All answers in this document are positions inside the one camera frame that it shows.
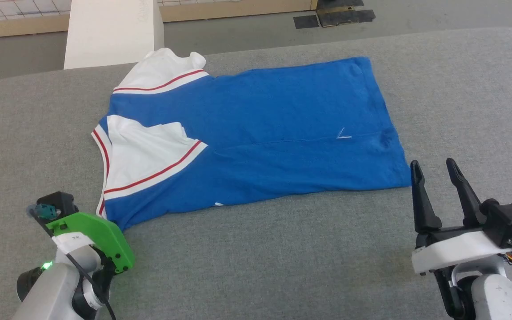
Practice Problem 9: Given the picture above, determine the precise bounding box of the blue white red-striped shirt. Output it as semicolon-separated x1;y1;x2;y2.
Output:
91;48;412;232

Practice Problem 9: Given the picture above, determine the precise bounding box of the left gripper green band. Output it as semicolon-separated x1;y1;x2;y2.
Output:
45;212;135;274

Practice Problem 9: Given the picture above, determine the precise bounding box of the small black floor mat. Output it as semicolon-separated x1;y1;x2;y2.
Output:
293;15;320;30

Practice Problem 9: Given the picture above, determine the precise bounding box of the white rectangular box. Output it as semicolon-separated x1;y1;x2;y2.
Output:
63;0;165;70

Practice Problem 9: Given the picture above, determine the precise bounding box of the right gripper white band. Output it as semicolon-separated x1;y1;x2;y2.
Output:
410;158;512;276

